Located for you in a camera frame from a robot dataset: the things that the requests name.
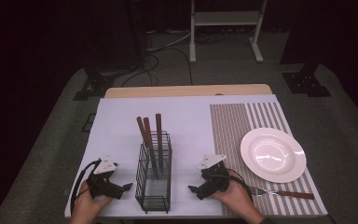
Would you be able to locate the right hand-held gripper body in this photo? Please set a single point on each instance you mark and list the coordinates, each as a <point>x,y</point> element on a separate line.
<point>216,179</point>

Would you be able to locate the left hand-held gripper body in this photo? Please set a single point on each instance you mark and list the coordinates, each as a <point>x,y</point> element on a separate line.
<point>103,180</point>

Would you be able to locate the person's right hand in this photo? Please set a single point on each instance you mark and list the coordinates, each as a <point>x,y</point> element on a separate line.
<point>234,199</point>

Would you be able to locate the person's left hand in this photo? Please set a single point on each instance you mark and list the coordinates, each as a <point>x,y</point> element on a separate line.
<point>87,205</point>

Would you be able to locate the striped placemat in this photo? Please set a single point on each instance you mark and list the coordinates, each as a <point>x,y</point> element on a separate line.
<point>230,137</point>

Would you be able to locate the brown wooden chopsticks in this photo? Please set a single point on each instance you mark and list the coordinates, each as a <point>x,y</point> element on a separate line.
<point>142,130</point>

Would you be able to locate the white table cover sheet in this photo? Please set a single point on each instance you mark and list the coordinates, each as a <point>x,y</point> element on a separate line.
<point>121,124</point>

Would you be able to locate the floor socket box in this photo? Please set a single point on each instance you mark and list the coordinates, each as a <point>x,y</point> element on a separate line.
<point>89,122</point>

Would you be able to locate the white deep plate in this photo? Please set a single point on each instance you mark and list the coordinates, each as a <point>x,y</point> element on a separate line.
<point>273,155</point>

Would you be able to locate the light wooden table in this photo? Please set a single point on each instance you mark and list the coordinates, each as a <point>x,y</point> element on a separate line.
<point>186,90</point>

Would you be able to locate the black stand base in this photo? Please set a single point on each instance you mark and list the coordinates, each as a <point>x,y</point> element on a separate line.
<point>306,82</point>
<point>94,84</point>

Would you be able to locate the white metal stand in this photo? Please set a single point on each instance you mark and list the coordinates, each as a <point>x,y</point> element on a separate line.
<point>227,18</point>

